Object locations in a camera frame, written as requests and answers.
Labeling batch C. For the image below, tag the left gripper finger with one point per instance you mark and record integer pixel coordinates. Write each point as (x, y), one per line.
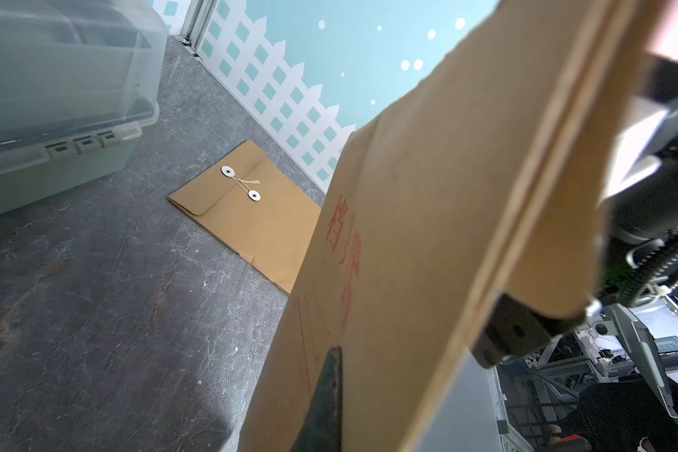
(322, 427)

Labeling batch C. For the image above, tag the brown file bag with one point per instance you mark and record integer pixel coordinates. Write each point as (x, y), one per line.
(251, 207)
(483, 179)

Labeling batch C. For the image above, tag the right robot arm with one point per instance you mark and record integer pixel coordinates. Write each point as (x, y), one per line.
(607, 380)

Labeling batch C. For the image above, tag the clear plastic storage box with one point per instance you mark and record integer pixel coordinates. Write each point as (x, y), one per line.
(79, 83)

